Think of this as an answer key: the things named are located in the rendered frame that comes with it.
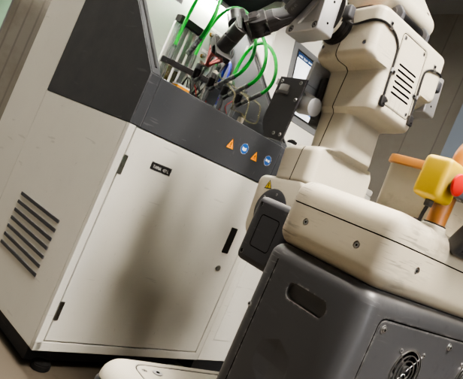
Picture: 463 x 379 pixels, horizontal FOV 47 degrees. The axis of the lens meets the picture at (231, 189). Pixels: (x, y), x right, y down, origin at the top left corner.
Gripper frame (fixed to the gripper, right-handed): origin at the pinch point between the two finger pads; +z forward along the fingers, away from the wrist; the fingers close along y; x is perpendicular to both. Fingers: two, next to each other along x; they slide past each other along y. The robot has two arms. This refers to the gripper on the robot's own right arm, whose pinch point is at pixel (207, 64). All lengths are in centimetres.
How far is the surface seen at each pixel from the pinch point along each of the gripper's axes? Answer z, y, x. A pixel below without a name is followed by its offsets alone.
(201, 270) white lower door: 39, -60, -21
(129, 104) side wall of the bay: 1.2, -37.1, 29.9
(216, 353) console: 66, -77, -46
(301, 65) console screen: -2, 33, -52
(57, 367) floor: 64, -93, 18
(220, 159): 8.1, -35.7, -8.8
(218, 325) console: 57, -70, -41
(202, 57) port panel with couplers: 17.9, 30.8, -11.9
